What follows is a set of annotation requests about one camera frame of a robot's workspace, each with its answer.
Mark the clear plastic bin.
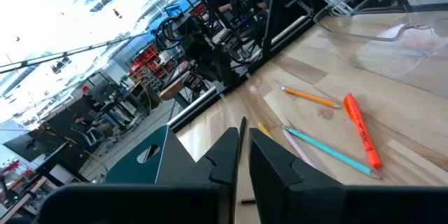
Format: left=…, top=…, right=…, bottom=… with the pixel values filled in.
left=312, top=0, right=448, bottom=101

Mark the teal plastic bin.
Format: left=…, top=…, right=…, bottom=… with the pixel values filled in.
left=104, top=124, right=211, bottom=186

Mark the pale pink pencil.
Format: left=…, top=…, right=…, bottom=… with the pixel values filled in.
left=281, top=128, right=316, bottom=169

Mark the teal pencil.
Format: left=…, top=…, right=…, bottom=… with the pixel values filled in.
left=281, top=124, right=382, bottom=180

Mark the orange highlighter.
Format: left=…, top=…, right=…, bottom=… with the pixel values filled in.
left=342, top=92, right=384, bottom=170

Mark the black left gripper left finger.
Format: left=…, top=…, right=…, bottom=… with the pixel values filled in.
left=204, top=127, right=241, bottom=187

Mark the red parts shelf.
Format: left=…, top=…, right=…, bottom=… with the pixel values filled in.
left=128, top=44, right=166, bottom=78

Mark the black aluminium frame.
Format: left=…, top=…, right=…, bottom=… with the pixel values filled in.
left=167, top=0, right=318, bottom=134

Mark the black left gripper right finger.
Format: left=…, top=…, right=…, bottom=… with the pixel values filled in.
left=248, top=127, right=346, bottom=224

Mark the orange pencil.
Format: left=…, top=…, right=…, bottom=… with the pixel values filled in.
left=279, top=85, right=342, bottom=110

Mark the yellow pencil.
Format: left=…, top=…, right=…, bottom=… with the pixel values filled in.
left=257, top=122, right=273, bottom=139

